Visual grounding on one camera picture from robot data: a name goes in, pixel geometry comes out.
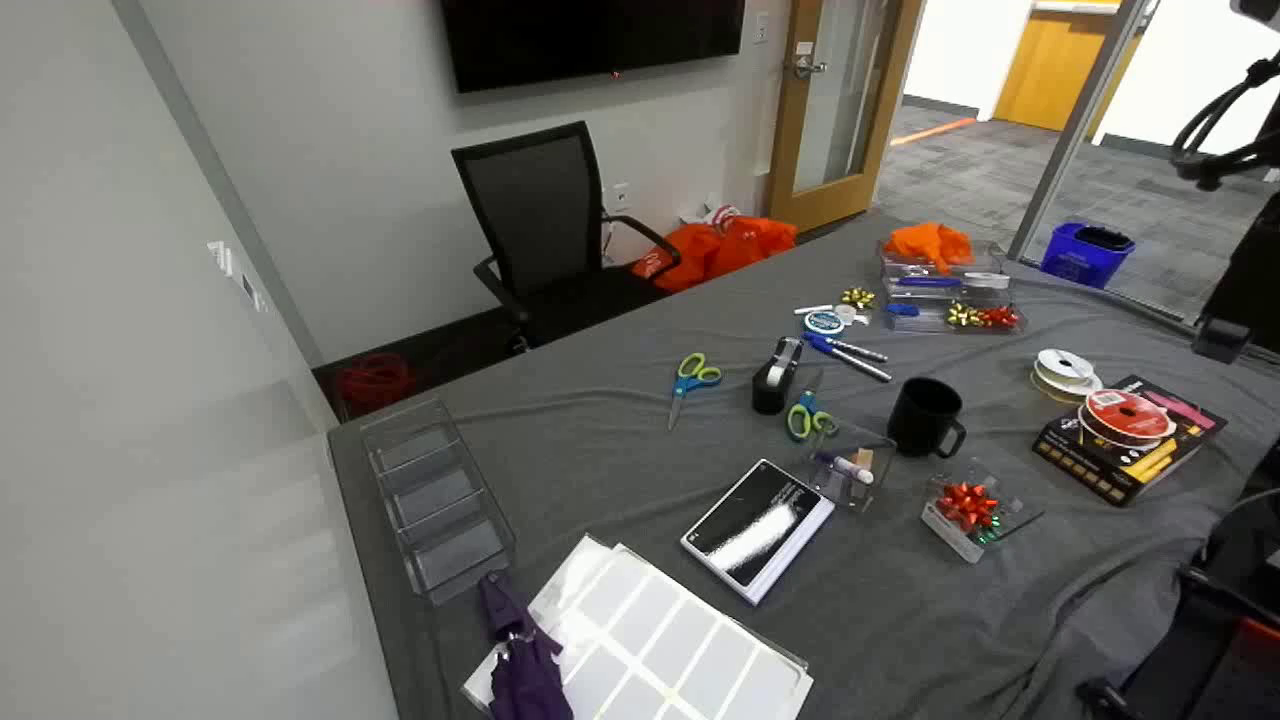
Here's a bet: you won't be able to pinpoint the green blue handled scissors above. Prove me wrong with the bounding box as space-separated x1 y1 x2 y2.
662 350 728 434
779 383 845 448

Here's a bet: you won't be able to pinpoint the small clear supply box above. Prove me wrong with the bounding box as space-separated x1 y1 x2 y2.
806 443 892 518

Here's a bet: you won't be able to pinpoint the orange bag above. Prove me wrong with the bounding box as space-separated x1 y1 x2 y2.
628 211 800 295

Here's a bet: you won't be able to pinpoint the orange cloth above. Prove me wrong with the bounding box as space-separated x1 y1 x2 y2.
879 222 980 275

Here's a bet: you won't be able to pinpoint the black wall television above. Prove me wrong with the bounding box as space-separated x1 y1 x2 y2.
436 0 747 98

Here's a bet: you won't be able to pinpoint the white wall thermostat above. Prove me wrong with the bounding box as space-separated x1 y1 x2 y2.
206 237 265 312

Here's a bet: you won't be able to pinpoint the long clear divided tray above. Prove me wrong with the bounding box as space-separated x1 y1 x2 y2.
362 405 516 608

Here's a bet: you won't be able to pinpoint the purple cloth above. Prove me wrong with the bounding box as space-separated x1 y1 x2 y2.
475 572 575 720

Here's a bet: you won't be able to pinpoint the wooden glass door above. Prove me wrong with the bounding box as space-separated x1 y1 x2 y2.
764 0 928 237

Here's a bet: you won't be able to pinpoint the white label sheets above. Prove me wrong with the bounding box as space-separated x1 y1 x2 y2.
459 532 816 720

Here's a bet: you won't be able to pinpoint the silver marker blue cap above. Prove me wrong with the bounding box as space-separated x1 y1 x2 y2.
834 334 898 369
800 330 898 388

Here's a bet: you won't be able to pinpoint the red floor object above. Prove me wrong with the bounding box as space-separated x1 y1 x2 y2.
332 352 421 418

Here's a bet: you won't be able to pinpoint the orange ribbon spool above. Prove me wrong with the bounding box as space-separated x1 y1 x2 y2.
1075 383 1180 452

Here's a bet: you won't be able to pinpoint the black robot stand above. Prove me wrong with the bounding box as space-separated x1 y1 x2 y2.
1075 438 1280 720

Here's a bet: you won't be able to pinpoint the black mug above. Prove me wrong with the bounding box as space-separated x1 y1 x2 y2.
885 376 968 466

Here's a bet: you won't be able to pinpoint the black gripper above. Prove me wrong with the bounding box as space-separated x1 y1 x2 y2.
1193 185 1280 363

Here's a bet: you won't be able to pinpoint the clear compartment organizer tray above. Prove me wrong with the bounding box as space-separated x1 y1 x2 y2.
877 252 1028 335

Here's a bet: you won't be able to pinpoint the orange wooden door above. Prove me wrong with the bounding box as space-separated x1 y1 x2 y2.
993 6 1133 137

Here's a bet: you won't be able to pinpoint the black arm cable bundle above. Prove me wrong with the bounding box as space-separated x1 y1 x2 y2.
1169 54 1280 191

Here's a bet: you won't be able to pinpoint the blue round mint tin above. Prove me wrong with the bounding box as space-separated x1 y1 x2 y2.
795 299 855 339

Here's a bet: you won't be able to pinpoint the blue plastic item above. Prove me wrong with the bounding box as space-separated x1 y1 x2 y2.
879 299 944 334

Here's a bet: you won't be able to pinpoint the box with red rope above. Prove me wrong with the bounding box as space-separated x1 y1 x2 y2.
1028 372 1231 512

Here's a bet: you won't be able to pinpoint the black tape dispenser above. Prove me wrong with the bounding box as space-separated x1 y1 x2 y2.
747 334 809 422

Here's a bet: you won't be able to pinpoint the black mesh office chair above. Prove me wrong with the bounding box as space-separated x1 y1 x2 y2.
447 122 684 352

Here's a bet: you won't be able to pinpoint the blue plastic bin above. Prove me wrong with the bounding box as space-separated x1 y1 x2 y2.
1036 222 1141 292

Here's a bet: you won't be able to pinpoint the gray tablecloth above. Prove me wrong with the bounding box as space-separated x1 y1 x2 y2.
323 203 1280 720

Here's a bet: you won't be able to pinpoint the white ribbon spool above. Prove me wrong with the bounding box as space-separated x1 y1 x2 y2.
1025 346 1107 405

